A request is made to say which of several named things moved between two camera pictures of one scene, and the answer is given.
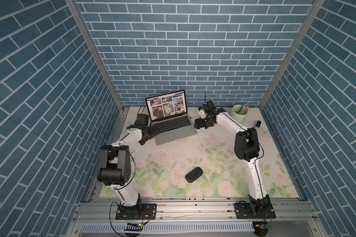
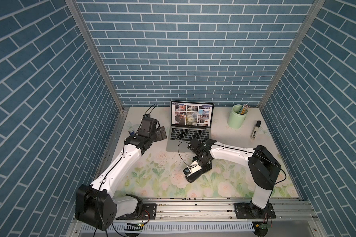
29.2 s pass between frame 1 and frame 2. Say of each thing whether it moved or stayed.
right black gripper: moved
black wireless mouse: stayed
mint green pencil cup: stayed
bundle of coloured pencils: stayed
